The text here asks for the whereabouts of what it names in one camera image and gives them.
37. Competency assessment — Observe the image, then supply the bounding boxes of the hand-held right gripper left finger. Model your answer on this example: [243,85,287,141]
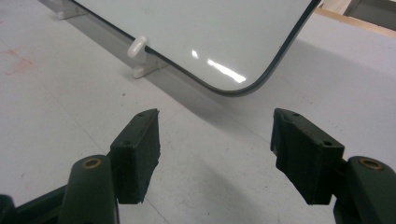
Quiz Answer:
[109,108,162,205]

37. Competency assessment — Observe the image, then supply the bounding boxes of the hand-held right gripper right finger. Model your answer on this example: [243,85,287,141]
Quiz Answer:
[270,107,346,206]

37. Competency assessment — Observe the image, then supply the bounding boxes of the white plastic whiteboard stand foot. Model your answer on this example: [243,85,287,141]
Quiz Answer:
[55,0,91,21]
[126,35,169,79]

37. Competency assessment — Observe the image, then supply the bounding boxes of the light wooden strip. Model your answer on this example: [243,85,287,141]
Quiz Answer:
[313,7,396,40]

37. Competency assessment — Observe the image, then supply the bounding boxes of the white whiteboard with dark rim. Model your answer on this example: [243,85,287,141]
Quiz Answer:
[69,0,322,97]

